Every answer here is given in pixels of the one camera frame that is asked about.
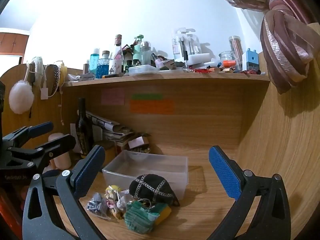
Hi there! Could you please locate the clear plastic storage bin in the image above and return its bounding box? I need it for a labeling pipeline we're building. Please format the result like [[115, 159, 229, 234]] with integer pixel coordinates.
[[103, 150, 188, 200]]

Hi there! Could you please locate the tall clear jar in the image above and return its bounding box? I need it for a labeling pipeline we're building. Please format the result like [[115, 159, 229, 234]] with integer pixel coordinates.
[[229, 36, 243, 63]]

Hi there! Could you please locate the braided headband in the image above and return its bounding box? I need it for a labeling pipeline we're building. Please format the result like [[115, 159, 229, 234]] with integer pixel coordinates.
[[46, 64, 60, 97]]

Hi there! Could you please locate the pink striped curtain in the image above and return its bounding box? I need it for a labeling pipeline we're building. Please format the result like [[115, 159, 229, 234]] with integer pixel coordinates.
[[226, 0, 319, 94]]

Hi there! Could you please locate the white illustrated cup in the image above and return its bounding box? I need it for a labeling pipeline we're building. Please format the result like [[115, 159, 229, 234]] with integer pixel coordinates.
[[109, 59, 123, 74]]

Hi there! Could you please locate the pink mug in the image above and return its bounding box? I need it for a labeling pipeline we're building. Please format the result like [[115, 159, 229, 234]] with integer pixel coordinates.
[[48, 132, 72, 170]]

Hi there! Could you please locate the mint green pump bottle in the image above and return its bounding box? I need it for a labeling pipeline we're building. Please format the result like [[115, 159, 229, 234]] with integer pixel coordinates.
[[133, 35, 144, 65]]

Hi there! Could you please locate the white organizer with brushes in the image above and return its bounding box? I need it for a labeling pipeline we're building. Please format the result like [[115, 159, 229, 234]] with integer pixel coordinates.
[[171, 27, 202, 60]]

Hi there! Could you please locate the white fluffy pompom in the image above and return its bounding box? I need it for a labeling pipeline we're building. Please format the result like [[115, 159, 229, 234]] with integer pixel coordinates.
[[9, 80, 34, 114]]

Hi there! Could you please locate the green sticky note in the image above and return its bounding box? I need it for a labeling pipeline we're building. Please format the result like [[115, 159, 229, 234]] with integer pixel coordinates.
[[131, 93, 163, 101]]

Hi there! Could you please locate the clear flat plastic box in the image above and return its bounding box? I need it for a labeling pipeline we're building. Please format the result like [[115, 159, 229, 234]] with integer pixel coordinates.
[[129, 64, 159, 75]]

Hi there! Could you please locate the small white card box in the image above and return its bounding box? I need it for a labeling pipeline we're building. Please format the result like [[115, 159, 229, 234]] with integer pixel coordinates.
[[128, 136, 149, 149]]

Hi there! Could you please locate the pink sticky note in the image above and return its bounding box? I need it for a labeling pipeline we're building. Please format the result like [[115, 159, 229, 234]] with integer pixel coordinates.
[[101, 88, 125, 106]]

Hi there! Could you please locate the yellow felt ball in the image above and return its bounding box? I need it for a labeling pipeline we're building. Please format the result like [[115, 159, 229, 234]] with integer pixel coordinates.
[[105, 185, 122, 195]]

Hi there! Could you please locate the stack of newspapers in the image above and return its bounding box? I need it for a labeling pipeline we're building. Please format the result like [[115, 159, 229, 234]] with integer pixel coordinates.
[[86, 111, 136, 147]]

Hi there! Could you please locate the dark wine bottle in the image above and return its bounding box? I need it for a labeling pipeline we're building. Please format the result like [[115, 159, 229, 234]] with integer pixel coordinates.
[[75, 98, 94, 158]]

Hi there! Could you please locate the wooden desk shelf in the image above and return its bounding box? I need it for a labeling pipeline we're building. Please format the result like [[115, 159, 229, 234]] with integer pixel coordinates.
[[63, 72, 270, 87]]

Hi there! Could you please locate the green knitted cloth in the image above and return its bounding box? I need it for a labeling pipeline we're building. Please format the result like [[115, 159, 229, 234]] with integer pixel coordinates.
[[124, 200, 160, 235]]

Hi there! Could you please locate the blue pencil sharpener box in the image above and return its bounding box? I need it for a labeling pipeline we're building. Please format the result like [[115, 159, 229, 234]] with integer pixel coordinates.
[[242, 48, 259, 72]]

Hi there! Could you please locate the black cap with chains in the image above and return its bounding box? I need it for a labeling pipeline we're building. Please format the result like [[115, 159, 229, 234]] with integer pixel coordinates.
[[129, 174, 180, 206]]

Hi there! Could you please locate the orange sticky note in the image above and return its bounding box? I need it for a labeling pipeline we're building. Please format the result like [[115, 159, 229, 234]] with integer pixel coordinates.
[[129, 99, 175, 115]]

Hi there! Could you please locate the bowl of pebbles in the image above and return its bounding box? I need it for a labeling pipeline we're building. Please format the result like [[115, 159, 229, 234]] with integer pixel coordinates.
[[130, 145, 150, 153]]

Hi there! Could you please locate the floral patterned cloth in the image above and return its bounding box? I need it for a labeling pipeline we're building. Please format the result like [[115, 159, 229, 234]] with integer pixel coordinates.
[[105, 187, 124, 220]]

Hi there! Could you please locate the white drawstring pouch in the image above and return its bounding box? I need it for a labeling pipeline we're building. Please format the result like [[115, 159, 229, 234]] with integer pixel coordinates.
[[116, 190, 134, 213]]

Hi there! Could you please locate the teal liquid bottle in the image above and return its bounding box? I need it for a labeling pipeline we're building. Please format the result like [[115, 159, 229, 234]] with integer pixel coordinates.
[[89, 48, 100, 74]]

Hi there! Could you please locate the yellow green sponge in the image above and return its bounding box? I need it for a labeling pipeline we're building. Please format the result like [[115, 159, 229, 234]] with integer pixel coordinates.
[[150, 203, 172, 226]]

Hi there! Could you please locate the blue beads glass bottle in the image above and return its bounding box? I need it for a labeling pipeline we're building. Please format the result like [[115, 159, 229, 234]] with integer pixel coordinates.
[[95, 50, 110, 79]]

